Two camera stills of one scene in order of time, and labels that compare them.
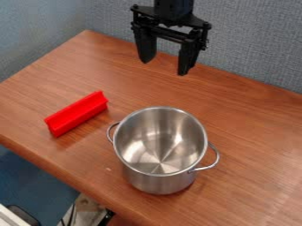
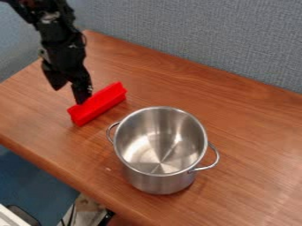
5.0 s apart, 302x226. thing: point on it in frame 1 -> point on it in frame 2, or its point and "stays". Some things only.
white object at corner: [10, 219] stays
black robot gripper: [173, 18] -> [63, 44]
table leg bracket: [86, 213] stays
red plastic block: [75, 114] -> [103, 100]
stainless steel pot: [162, 146] stays
